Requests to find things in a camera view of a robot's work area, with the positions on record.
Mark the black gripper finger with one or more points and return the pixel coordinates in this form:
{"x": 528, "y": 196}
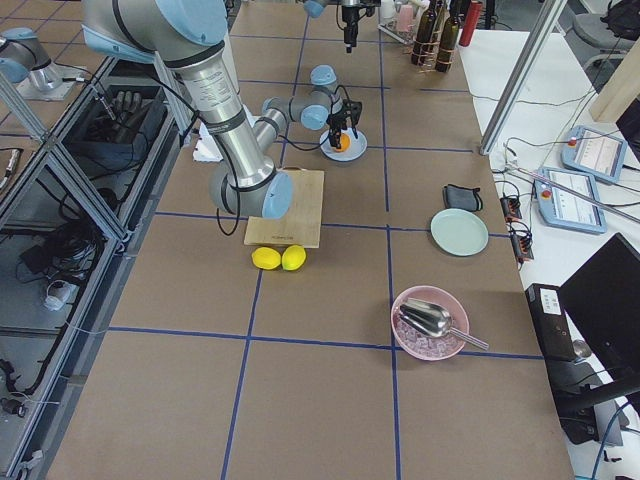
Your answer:
{"x": 334, "y": 136}
{"x": 349, "y": 36}

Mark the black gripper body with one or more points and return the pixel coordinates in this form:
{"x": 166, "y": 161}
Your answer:
{"x": 338, "y": 119}
{"x": 349, "y": 19}

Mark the orange fruit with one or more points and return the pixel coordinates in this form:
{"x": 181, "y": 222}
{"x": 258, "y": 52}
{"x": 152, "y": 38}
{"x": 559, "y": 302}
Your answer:
{"x": 343, "y": 143}

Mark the light blue plate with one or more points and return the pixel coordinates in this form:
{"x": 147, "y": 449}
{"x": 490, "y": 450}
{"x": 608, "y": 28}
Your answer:
{"x": 356, "y": 149}

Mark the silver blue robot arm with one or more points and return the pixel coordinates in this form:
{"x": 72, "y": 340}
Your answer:
{"x": 315, "y": 8}
{"x": 188, "y": 37}

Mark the light green plate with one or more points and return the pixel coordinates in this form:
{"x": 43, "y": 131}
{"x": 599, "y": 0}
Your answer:
{"x": 459, "y": 232}

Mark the pink cup upper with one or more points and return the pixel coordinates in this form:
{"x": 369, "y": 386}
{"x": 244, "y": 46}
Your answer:
{"x": 405, "y": 18}

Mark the dark glass bottle rear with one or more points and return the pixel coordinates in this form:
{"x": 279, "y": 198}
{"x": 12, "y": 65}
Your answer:
{"x": 424, "y": 32}

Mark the dark glass bottle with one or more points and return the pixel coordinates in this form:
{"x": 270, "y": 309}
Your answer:
{"x": 448, "y": 38}
{"x": 424, "y": 32}

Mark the dark glass bottle middle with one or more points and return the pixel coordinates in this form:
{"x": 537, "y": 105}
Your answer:
{"x": 448, "y": 38}

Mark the red bottle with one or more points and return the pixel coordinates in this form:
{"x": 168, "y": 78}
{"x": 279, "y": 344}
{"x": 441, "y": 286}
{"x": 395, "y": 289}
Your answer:
{"x": 471, "y": 20}

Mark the yellow lemon right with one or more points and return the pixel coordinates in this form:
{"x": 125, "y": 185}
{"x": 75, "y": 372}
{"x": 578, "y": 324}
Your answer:
{"x": 293, "y": 258}

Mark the yellow lemon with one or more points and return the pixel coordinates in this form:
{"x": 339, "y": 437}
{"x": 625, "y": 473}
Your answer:
{"x": 293, "y": 258}
{"x": 266, "y": 258}

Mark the dark grey folded cloth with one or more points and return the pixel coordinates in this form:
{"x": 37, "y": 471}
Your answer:
{"x": 463, "y": 198}

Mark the yellow lemon left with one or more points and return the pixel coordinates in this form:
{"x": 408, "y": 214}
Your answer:
{"x": 266, "y": 258}

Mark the metal scoop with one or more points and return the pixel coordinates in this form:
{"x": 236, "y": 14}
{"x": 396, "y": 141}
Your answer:
{"x": 430, "y": 317}

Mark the pink bowl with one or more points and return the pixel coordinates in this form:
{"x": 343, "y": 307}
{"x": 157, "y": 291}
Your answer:
{"x": 420, "y": 338}

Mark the teach pendant near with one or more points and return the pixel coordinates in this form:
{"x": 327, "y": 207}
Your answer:
{"x": 570, "y": 200}

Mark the teach pendant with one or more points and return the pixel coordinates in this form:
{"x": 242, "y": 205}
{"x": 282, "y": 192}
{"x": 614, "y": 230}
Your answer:
{"x": 570, "y": 200}
{"x": 594, "y": 152}

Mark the teach pendant far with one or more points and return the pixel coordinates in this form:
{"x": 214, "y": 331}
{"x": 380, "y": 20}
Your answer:
{"x": 594, "y": 152}

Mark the black computer monitor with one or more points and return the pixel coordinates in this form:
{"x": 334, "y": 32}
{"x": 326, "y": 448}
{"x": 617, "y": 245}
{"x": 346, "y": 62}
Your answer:
{"x": 602, "y": 300}

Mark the copper wire bottle rack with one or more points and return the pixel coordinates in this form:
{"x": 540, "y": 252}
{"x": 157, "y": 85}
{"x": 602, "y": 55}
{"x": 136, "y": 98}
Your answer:
{"x": 430, "y": 52}

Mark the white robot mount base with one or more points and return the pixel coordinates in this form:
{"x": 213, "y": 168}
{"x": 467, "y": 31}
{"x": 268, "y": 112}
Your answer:
{"x": 206, "y": 149}

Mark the aluminium frame post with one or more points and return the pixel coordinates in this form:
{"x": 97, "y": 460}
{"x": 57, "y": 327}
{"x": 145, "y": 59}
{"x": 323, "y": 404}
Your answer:
{"x": 531, "y": 51}

